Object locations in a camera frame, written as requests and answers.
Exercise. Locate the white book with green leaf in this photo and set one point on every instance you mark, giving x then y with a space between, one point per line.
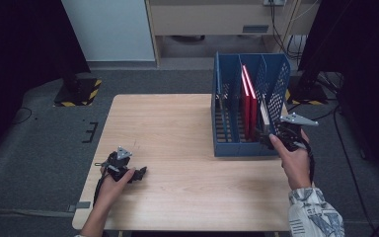
264 113

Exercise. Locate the white wall socket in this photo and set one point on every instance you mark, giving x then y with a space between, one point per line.
274 2

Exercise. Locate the beige wooden desk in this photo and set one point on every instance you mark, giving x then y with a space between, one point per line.
204 19

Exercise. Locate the blue plastic file rack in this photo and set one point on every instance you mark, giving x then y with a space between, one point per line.
237 149

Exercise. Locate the person's right hand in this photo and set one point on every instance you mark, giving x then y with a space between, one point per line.
296 168

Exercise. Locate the black curtain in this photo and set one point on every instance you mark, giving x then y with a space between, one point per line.
19 49
368 49

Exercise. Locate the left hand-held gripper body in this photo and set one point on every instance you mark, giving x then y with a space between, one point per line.
116 164

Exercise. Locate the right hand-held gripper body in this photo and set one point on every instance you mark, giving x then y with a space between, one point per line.
289 135

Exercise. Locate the white cabinet panel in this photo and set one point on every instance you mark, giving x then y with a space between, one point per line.
112 29

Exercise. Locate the person's left hand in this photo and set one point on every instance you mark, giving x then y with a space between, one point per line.
110 192

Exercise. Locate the grey label on desk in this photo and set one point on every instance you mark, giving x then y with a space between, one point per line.
255 29

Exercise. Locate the red hardcover book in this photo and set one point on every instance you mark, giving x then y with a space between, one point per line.
246 118
254 118

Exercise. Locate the grey tape strip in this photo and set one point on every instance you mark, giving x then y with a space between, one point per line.
79 206

